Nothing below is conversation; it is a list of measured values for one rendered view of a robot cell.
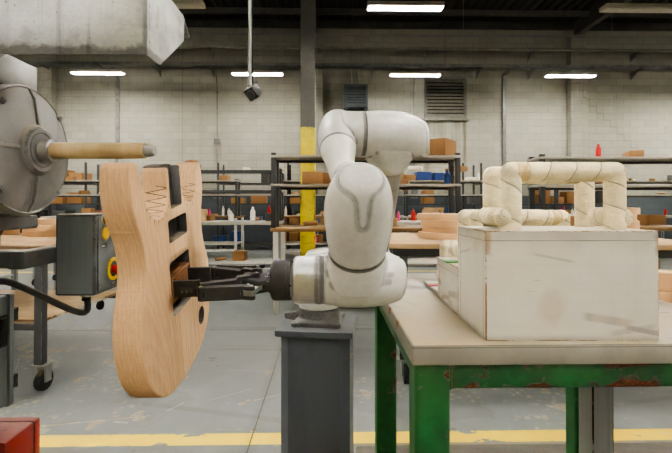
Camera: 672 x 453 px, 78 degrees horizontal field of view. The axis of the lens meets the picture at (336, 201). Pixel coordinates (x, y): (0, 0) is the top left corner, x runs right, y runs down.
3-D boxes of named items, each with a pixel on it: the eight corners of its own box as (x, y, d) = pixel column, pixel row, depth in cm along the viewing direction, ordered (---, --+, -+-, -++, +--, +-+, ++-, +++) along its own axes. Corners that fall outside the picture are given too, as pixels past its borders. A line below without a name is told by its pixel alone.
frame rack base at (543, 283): (487, 342, 64) (486, 230, 64) (456, 316, 79) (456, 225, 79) (661, 341, 65) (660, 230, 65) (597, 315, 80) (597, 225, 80)
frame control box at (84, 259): (-24, 327, 95) (-23, 214, 95) (41, 304, 117) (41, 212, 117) (84, 326, 96) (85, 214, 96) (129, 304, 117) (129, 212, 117)
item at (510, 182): (505, 230, 66) (505, 170, 66) (497, 229, 69) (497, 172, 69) (525, 230, 66) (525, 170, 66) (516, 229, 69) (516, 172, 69)
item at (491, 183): (486, 227, 74) (486, 174, 74) (480, 226, 77) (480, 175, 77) (504, 227, 74) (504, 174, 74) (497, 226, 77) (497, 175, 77)
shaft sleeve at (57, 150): (52, 138, 82) (60, 150, 85) (45, 150, 80) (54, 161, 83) (144, 139, 82) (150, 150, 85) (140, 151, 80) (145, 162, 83)
